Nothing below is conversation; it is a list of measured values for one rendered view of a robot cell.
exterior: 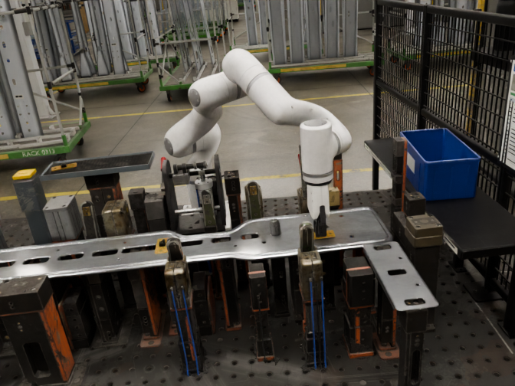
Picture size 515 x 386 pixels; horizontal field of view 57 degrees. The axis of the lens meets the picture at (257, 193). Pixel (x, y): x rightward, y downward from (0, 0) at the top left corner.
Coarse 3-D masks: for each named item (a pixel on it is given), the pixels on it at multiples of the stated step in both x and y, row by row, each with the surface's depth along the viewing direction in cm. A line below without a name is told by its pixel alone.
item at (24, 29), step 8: (16, 0) 663; (16, 16) 668; (24, 16) 676; (16, 24) 673; (24, 24) 674; (24, 32) 678; (32, 32) 687; (24, 40) 682; (24, 48) 687; (32, 48) 698; (24, 56) 691; (32, 56) 696; (32, 64) 696; (32, 72) 701; (40, 72) 716; (32, 80) 706; (40, 80) 713; (32, 88) 711; (40, 88) 712; (40, 104) 722; (48, 104) 735; (40, 112) 727; (48, 112) 733
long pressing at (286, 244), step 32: (256, 224) 148; (288, 224) 146; (352, 224) 142; (384, 224) 142; (0, 256) 144; (32, 256) 143; (128, 256) 138; (160, 256) 136; (192, 256) 134; (224, 256) 134; (256, 256) 132; (288, 256) 132
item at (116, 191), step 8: (88, 176) 162; (96, 176) 163; (104, 176) 162; (112, 176) 162; (88, 184) 163; (96, 184) 163; (104, 184) 163; (112, 184) 163; (96, 192) 165; (104, 192) 165; (112, 192) 165; (120, 192) 171; (96, 200) 166; (104, 200) 166; (112, 200) 166; (96, 208) 167; (104, 232) 171; (112, 272) 178
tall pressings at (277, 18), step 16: (272, 0) 762; (288, 0) 755; (336, 0) 775; (352, 0) 777; (272, 16) 771; (288, 16) 764; (336, 16) 785; (352, 16) 786; (272, 32) 777; (320, 32) 791; (336, 32) 794; (352, 32) 795; (272, 48) 783; (320, 48) 800; (336, 48) 803; (352, 48) 804
